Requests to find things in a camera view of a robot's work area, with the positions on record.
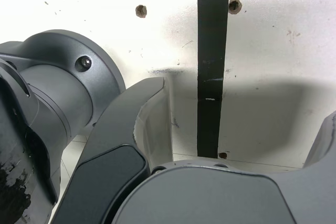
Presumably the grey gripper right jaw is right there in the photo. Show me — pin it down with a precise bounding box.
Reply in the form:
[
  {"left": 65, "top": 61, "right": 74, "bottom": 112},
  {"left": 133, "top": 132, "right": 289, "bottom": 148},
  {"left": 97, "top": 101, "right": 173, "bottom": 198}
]
[{"left": 112, "top": 110, "right": 336, "bottom": 224}]

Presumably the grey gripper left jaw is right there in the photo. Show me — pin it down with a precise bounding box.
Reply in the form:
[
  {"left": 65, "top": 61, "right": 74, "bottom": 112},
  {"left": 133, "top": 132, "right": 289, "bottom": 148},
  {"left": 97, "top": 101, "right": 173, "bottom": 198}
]
[{"left": 51, "top": 76, "right": 174, "bottom": 224}]

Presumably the black tape strip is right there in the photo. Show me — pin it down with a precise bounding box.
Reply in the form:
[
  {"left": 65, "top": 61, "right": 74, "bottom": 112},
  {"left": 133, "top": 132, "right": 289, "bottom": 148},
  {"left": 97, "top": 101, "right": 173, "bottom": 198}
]
[{"left": 196, "top": 0, "right": 230, "bottom": 158}]

